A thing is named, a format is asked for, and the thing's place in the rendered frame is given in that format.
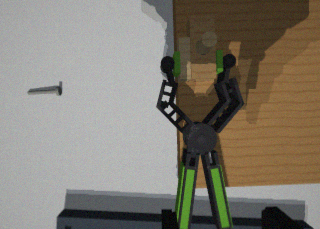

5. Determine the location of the light wooden board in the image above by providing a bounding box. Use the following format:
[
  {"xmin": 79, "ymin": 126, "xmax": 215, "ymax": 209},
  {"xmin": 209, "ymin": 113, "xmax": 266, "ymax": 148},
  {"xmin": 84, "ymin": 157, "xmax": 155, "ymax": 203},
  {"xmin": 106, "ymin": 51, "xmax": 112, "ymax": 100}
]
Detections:
[{"xmin": 172, "ymin": 0, "xmax": 320, "ymax": 187}]

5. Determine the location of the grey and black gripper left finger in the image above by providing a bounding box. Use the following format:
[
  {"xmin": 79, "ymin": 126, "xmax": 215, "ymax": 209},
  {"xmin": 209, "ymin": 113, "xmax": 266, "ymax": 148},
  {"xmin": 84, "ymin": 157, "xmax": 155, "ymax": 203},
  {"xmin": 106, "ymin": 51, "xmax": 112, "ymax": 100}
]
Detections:
[{"xmin": 162, "ymin": 209, "xmax": 179, "ymax": 229}]

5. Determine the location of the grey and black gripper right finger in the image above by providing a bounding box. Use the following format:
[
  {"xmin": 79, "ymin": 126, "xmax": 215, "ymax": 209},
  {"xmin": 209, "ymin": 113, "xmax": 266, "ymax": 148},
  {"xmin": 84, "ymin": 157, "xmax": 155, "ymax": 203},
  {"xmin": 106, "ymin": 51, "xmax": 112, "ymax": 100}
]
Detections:
[{"xmin": 262, "ymin": 207, "xmax": 303, "ymax": 229}]

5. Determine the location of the grey metal pin with round head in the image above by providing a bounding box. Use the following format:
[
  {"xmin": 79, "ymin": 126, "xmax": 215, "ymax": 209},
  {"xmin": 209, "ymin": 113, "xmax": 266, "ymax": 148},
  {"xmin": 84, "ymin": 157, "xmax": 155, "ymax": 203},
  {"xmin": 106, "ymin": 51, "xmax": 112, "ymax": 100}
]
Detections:
[{"xmin": 27, "ymin": 87, "xmax": 62, "ymax": 96}]

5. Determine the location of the small light wooden block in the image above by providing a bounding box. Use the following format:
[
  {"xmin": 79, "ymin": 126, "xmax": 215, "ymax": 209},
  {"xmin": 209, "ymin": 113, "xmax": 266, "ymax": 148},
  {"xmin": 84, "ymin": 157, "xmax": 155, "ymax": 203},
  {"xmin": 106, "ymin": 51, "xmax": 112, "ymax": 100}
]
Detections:
[{"xmin": 186, "ymin": 15, "xmax": 217, "ymax": 82}]

